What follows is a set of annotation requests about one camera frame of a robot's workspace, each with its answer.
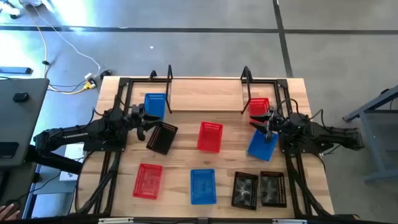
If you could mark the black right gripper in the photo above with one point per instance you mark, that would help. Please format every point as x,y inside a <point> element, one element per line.
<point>275,121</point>

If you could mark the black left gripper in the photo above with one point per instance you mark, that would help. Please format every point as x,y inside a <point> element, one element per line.
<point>138,113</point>

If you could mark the red plastic slotted basket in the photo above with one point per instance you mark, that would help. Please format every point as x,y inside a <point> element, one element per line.
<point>148,182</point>
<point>258,105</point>
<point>210,138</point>

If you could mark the blue plastic slotted basket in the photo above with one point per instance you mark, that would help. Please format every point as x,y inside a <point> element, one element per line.
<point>259,151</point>
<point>203,186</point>
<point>155,104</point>

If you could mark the black plastic slotted basket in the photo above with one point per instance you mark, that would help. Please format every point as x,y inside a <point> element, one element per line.
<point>161,141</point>
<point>244,190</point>
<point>273,188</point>

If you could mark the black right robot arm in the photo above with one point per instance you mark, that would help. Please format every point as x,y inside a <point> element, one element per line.
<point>329,133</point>

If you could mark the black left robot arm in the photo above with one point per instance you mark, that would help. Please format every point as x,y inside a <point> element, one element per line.
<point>74,135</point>

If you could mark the black plug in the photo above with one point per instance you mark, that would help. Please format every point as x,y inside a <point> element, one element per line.
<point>105,73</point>

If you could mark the white paper sheet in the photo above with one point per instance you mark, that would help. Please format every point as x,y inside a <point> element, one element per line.
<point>70,175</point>

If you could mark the grey-blue metal table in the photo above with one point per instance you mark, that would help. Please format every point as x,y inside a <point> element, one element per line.
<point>371,140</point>

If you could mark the small black device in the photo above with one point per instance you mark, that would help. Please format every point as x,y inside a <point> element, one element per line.
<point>20,97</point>

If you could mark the black phone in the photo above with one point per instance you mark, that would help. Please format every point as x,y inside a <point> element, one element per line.
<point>7,150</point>

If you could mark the person's hand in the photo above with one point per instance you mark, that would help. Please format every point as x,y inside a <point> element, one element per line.
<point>7,213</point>

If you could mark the white chair base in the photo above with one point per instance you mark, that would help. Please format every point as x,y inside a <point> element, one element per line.
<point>12,11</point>

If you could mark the black metal rig frame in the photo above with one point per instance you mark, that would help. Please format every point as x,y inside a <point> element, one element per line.
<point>124,82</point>

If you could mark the silver metal bracket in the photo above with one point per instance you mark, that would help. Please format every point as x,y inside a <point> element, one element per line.
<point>116,220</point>
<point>289,221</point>

